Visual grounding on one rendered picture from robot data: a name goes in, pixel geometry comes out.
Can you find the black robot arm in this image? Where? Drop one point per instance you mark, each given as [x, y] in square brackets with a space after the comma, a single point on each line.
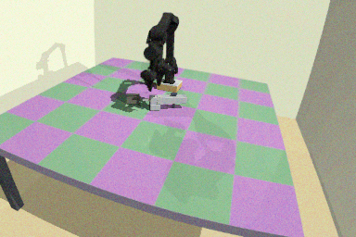
[160, 34]

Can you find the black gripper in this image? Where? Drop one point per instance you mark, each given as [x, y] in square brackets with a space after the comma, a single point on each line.
[150, 74]

